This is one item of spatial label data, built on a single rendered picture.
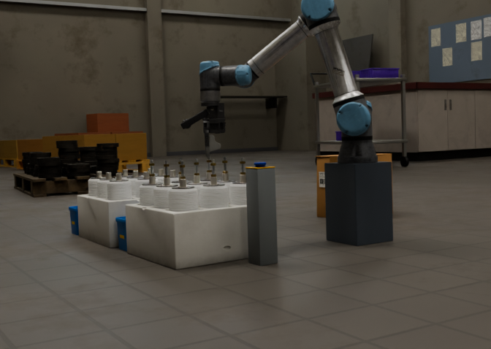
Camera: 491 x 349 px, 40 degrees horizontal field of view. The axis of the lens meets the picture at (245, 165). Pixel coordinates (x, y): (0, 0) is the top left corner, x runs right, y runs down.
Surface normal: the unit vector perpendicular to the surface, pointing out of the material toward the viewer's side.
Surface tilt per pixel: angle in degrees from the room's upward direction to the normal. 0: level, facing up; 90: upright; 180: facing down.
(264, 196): 90
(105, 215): 90
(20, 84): 90
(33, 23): 90
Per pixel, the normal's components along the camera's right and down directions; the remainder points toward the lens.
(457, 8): -0.85, 0.05
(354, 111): -0.18, 0.18
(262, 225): 0.55, 0.03
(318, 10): -0.26, -0.07
